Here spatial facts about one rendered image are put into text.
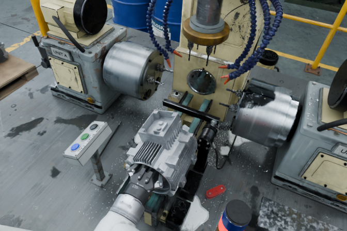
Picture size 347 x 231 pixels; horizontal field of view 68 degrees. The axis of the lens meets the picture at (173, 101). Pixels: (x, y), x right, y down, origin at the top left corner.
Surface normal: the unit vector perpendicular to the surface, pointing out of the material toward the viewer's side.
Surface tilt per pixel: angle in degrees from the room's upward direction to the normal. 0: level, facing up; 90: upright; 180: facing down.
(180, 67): 90
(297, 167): 90
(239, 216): 0
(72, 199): 0
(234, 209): 0
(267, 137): 88
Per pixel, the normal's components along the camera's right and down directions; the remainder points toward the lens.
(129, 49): -0.02, -0.61
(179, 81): -0.42, 0.61
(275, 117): -0.27, -0.04
